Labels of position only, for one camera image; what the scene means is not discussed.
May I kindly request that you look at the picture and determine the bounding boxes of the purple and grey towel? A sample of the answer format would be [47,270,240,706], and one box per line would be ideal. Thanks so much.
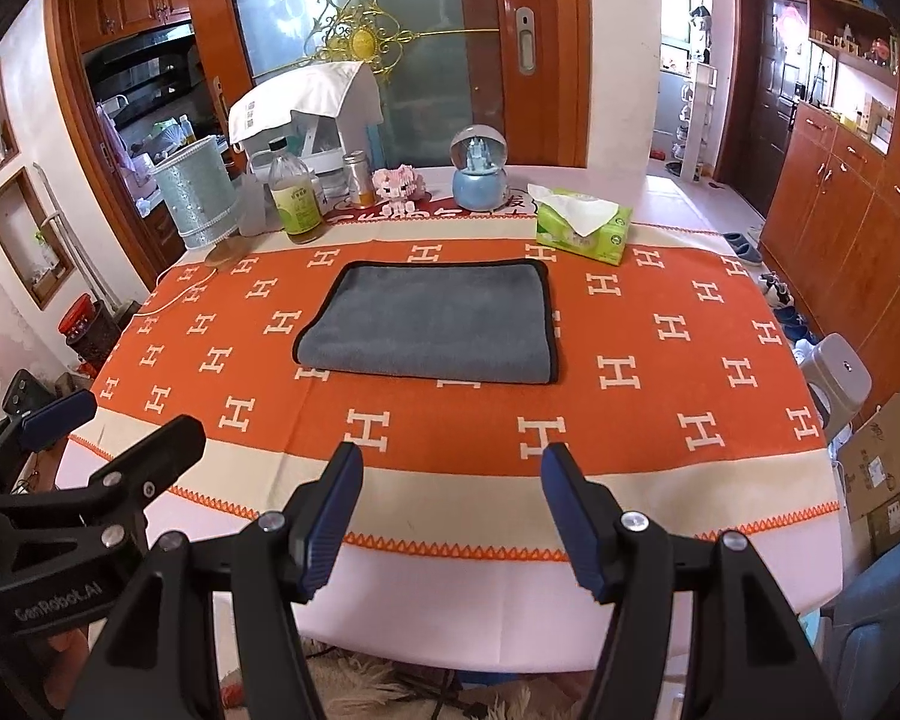
[292,259,559,385]

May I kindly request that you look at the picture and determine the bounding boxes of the left hand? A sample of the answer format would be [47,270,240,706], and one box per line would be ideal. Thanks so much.
[27,626,91,710]

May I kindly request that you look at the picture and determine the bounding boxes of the red bucket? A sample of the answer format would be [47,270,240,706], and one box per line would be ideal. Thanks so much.
[58,293,97,341]

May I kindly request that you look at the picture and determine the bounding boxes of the cardboard box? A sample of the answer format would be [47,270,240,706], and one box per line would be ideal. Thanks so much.
[837,392,900,557]

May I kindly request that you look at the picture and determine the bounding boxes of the orange H-pattern blanket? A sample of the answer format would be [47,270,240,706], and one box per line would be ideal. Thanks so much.
[73,216,839,561]

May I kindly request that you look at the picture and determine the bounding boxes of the white plastic stool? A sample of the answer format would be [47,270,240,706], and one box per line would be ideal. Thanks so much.
[798,333,871,444]

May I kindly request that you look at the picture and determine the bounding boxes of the yellow liquid glass bottle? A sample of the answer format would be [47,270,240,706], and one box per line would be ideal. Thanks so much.
[268,137,323,242]

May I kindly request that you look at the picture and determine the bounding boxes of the small orange-label jar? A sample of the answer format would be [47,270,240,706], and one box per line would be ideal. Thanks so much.
[343,149,377,208]

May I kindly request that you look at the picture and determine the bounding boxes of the pink toy figure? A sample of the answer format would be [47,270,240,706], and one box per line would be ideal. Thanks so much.
[372,164,429,218]

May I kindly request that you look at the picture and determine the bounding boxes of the white appliance with paper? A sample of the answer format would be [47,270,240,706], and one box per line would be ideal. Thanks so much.
[227,62,383,172]

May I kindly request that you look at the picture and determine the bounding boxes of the blue snow globe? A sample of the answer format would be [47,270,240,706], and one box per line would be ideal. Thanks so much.
[450,124,507,213]

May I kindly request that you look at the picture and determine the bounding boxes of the green tissue box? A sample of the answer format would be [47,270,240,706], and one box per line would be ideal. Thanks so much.
[526,184,632,265]

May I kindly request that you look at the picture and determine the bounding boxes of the glass sliding door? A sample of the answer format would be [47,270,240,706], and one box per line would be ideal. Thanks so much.
[190,0,592,167]

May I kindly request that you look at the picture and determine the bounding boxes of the dark entrance door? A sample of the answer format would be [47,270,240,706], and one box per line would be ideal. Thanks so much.
[717,0,809,215]

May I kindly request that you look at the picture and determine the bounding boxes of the wooden cabinet wall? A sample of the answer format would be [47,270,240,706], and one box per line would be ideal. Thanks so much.
[761,0,900,415]

